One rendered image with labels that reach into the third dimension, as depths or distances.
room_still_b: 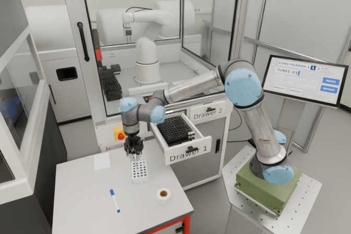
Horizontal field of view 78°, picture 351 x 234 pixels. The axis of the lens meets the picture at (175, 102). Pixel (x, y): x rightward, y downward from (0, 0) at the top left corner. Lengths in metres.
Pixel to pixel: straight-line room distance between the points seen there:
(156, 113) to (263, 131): 0.42
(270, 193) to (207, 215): 0.98
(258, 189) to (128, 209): 0.63
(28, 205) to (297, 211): 1.38
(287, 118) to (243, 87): 1.29
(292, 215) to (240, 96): 0.70
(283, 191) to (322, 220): 1.18
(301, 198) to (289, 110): 0.83
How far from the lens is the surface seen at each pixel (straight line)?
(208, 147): 1.32
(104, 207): 1.21
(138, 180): 1.25
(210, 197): 2.17
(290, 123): 2.03
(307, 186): 1.43
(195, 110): 1.54
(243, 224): 1.50
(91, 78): 1.25
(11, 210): 1.54
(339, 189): 2.68
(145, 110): 0.91
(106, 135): 1.44
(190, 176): 2.02
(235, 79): 0.75
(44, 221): 1.62
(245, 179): 1.20
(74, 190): 1.33
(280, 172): 0.99
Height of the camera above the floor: 1.72
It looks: 30 degrees down
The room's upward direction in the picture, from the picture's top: straight up
